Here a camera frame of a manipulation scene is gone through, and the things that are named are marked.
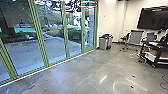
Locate green framed glass door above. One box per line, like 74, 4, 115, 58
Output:
80, 0, 99, 54

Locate grey indoor trash bin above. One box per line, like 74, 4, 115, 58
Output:
98, 36, 110, 51

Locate green lid indoor bin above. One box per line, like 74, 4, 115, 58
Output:
102, 33, 115, 49

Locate outdoor green shrub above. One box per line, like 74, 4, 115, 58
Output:
53, 26, 83, 44
0, 31, 38, 43

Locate white garden statue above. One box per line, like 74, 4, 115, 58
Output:
83, 16, 92, 44

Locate black wheeled cart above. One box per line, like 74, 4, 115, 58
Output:
138, 39, 168, 68

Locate cardboard box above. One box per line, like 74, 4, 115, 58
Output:
148, 49, 164, 58

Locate white floor cable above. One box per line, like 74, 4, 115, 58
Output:
128, 49, 148, 64

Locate black wall television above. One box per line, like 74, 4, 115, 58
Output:
136, 5, 168, 31

